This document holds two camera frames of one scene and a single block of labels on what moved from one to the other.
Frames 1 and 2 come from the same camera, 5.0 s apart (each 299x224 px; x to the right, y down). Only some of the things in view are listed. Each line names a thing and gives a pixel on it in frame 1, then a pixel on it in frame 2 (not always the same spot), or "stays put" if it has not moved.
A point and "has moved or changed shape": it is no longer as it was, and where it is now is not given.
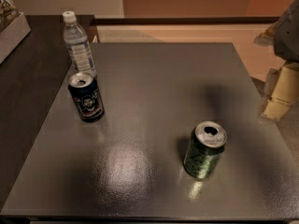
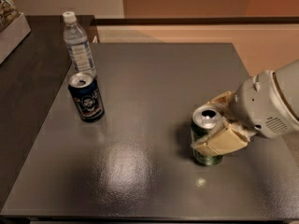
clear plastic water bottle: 77,42 stays put
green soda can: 206,143 has moved or changed shape
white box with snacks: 14,27 stays put
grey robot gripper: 288,36 to 261,103
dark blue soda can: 86,94 stays put
